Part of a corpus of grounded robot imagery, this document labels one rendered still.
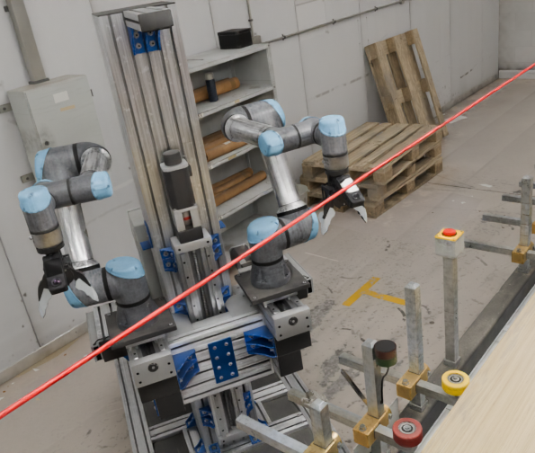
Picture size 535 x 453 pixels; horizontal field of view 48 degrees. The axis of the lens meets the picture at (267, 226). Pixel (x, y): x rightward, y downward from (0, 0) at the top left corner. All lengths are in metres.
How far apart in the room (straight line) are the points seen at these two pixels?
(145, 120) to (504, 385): 1.38
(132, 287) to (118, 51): 0.76
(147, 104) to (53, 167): 0.36
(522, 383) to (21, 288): 2.94
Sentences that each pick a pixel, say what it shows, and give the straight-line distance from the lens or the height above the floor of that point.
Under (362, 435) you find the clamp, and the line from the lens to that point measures 1.80.
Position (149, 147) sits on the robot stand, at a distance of 2.07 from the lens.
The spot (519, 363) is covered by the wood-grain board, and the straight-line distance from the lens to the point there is 1.99.
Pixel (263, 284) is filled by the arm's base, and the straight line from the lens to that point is 2.15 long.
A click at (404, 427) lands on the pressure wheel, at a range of 1.75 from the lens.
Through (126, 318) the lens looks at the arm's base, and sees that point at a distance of 2.10.
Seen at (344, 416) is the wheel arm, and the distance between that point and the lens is 1.86.
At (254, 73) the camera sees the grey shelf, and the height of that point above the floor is 1.34.
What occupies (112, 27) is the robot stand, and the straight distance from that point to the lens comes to 2.02.
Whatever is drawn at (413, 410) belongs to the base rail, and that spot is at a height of 0.70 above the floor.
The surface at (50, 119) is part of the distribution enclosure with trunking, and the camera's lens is 3.61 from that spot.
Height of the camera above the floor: 2.12
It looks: 24 degrees down
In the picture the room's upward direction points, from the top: 9 degrees counter-clockwise
